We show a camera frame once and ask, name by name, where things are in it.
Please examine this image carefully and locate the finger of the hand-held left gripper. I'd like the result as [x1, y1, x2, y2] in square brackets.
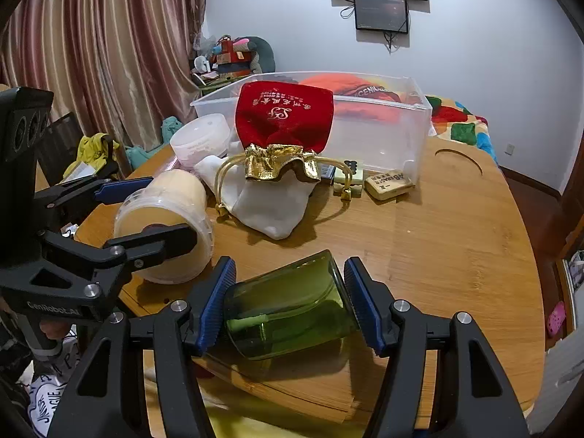
[34, 176, 155, 220]
[39, 222, 199, 275]

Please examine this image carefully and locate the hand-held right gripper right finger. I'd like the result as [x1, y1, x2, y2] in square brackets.
[343, 256, 530, 438]

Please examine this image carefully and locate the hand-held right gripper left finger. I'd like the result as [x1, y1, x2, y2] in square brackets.
[46, 256, 238, 438]

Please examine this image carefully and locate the tape roll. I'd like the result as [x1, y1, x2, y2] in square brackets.
[113, 170, 215, 284]

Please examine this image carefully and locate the white price tag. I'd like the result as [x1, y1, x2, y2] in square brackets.
[364, 171, 415, 202]

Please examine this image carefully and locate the clear plastic storage box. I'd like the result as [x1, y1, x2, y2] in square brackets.
[190, 72, 433, 178]

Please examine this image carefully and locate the person's left hand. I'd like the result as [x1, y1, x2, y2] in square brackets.
[39, 319, 69, 343]

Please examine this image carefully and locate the teal dinosaur toy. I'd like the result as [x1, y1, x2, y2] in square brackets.
[125, 117, 183, 168]

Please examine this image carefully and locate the dark wooden chair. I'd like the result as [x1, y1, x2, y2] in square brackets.
[34, 112, 131, 188]

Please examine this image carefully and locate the pink plastic wrapped packet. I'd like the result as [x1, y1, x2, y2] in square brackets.
[170, 115, 231, 168]

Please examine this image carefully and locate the wooden desk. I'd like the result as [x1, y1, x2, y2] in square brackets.
[75, 143, 546, 426]

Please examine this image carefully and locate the white cloth pouch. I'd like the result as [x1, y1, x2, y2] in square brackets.
[196, 141, 315, 241]

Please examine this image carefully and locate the beige box with dark dots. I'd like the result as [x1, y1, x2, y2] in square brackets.
[332, 159, 366, 198]

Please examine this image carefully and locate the pale yellow cloth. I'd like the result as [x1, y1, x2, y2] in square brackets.
[205, 401, 370, 438]

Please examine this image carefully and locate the striped pink curtain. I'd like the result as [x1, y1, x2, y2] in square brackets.
[0, 0, 215, 156]

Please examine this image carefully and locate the red velvet pouch gold trim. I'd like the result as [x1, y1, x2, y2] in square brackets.
[214, 81, 356, 223]

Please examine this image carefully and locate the white printed shirt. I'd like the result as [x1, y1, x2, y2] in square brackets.
[18, 333, 83, 438]

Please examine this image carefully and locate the pink shoe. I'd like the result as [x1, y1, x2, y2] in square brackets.
[546, 301, 566, 338]

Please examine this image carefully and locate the orange cloth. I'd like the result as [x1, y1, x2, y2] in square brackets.
[299, 72, 423, 124]

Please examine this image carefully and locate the grey green plush toy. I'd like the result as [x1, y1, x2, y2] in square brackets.
[237, 35, 277, 74]

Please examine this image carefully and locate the colourful patchwork blanket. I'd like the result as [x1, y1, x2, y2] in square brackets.
[424, 95, 498, 161]

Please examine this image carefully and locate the small black wall monitor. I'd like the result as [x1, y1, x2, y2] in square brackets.
[354, 0, 410, 32]

